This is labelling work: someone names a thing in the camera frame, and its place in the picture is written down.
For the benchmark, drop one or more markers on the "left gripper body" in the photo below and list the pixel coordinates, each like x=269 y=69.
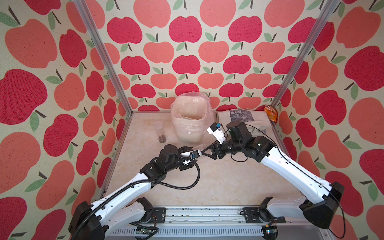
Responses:
x=180 y=161

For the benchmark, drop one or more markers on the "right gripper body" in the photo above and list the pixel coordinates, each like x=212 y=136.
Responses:
x=231 y=148

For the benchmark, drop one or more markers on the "clear tea jar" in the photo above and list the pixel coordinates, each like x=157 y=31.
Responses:
x=201 y=147
x=159 y=127

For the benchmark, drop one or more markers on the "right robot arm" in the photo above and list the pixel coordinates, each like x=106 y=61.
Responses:
x=320 y=199

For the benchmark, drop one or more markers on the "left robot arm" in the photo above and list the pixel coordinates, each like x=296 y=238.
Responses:
x=125 y=206

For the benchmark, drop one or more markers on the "folded printed tote bag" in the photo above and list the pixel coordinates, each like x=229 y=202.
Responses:
x=257 y=119

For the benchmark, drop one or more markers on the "white trash bin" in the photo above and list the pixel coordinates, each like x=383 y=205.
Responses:
x=189 y=113

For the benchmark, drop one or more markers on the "clear plastic bin liner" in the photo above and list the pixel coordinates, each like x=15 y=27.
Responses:
x=210 y=115

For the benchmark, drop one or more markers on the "orange snack packet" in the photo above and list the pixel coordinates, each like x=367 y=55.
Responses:
x=271 y=113

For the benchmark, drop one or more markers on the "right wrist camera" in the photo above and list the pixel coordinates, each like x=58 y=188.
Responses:
x=216 y=129

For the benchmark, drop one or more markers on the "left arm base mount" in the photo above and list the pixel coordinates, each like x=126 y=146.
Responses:
x=156 y=215

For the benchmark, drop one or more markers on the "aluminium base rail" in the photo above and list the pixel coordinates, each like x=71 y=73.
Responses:
x=218 y=223

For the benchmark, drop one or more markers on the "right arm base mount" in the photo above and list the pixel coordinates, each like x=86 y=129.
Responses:
x=253 y=215

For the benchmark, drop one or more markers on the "left aluminium frame post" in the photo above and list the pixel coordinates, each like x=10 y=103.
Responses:
x=103 y=53

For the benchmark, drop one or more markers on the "aluminium frame post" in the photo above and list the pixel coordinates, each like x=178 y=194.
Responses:
x=103 y=53
x=325 y=14

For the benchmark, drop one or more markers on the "right aluminium frame post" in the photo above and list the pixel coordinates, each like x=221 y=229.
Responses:
x=325 y=14

